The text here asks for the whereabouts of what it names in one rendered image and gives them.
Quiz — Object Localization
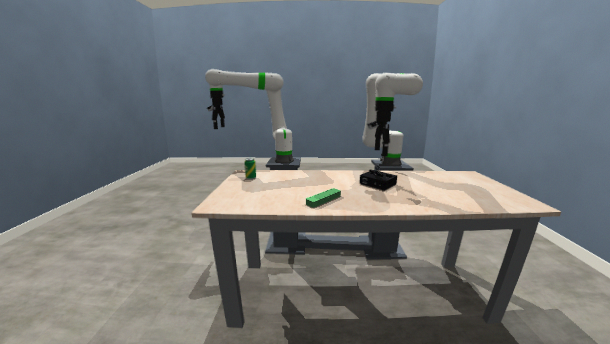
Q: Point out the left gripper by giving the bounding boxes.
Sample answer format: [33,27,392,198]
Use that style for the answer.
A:
[375,112,391,156]

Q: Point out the black lighting desk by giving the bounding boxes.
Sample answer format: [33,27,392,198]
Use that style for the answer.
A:
[359,169,397,191]

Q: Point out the green drink can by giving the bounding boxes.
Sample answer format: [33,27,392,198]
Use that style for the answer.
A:
[244,158,256,179]

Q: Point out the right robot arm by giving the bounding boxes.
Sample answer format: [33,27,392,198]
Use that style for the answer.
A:
[205,69,294,163]

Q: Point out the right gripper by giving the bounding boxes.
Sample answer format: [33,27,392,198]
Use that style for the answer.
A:
[212,98,225,129]

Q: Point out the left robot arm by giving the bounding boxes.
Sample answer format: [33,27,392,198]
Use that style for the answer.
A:
[363,73,423,166]

